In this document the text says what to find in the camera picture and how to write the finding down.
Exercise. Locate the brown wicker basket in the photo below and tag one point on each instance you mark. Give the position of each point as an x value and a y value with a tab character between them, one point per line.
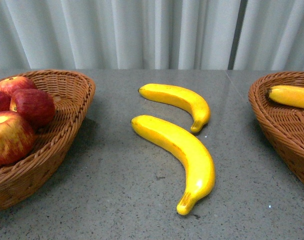
282	125
73	93

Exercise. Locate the right brown wicker basket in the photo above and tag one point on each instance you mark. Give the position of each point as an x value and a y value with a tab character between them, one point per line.
282	125

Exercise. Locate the pale grey curtain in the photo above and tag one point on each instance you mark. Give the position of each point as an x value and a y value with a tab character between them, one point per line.
152	34

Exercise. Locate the yellow banana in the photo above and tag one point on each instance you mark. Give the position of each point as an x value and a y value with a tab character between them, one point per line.
287	95
182	98
200	174

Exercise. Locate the left brown wicker basket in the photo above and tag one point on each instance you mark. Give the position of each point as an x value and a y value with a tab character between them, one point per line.
73	93

